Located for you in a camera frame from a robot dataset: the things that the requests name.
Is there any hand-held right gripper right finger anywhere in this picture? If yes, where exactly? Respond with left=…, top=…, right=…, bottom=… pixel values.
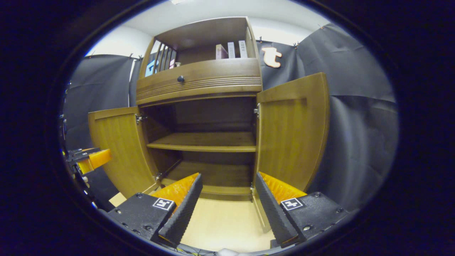
left=255, top=172, right=350, bottom=249

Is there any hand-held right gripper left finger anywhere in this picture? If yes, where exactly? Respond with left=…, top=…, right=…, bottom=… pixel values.
left=108, top=173, right=203, bottom=249

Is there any wooden shoe cabinet door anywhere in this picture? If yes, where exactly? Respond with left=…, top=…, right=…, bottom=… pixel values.
left=252, top=72, right=330, bottom=234
left=88, top=106, right=160, bottom=199

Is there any wooden double-door shoe cabinet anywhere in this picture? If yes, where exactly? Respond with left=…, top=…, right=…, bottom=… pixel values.
left=135, top=16, right=263, bottom=201

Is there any black backdrop cloth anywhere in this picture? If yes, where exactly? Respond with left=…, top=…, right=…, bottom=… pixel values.
left=60, top=23, right=399, bottom=212

